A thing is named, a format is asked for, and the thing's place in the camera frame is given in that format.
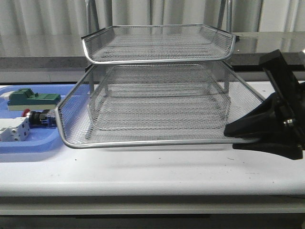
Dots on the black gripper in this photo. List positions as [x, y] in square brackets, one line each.
[274, 125]

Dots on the red emergency stop button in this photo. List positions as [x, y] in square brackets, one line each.
[45, 118]

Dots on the blue plastic tray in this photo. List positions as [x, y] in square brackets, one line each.
[41, 139]

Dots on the white circuit breaker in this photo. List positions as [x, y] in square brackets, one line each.
[14, 129]

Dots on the dark stone counter ledge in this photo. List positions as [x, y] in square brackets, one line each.
[66, 52]

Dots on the small white plastic part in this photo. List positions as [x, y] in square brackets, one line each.
[6, 96]

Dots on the silver metal rack frame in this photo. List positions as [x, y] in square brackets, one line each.
[229, 24]

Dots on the green and beige switch block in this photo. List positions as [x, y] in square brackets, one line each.
[26, 98]

